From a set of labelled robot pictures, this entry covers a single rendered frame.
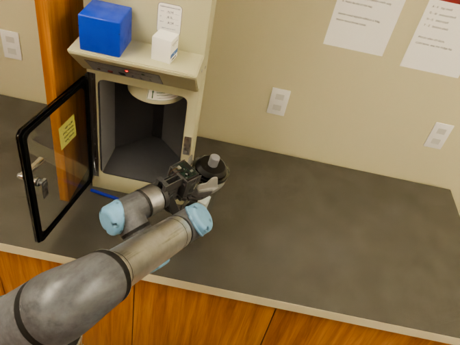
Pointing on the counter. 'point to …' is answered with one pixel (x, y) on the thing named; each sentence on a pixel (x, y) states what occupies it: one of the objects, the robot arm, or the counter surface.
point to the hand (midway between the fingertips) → (209, 174)
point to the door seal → (30, 161)
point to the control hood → (190, 63)
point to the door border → (26, 163)
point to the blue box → (105, 28)
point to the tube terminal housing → (116, 183)
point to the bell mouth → (155, 97)
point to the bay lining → (136, 120)
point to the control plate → (124, 72)
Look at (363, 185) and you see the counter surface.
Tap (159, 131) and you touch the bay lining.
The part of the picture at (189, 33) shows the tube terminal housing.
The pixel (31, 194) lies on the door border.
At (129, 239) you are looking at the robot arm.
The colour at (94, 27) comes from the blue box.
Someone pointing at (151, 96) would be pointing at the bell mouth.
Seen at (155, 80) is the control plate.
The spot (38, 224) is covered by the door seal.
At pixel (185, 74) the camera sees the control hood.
